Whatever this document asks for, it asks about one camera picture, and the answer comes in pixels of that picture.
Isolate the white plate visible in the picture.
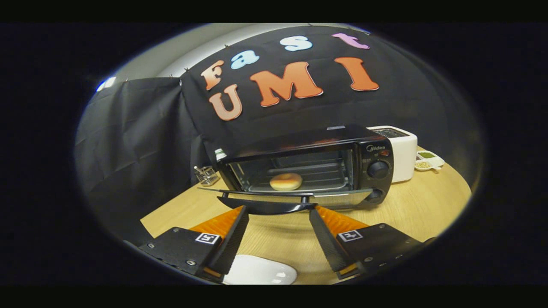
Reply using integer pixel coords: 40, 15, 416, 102
223, 255, 298, 285

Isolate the white bread toaster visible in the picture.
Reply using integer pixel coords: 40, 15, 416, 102
367, 125, 418, 184

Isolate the round bread bun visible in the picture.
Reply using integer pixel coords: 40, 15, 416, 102
269, 173, 303, 191

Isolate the white divided snack dish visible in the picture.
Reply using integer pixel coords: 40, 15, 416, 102
414, 150, 445, 172

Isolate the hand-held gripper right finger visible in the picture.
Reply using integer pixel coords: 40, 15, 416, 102
309, 206, 435, 279

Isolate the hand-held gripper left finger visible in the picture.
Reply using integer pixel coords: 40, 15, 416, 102
138, 205, 250, 283

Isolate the black toaster oven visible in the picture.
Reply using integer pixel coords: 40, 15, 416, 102
198, 124, 394, 215

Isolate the metal wire utensil holder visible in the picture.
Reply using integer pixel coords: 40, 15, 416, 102
194, 166, 220, 187

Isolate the metal oven tray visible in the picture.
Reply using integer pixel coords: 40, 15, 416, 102
248, 163, 349, 192

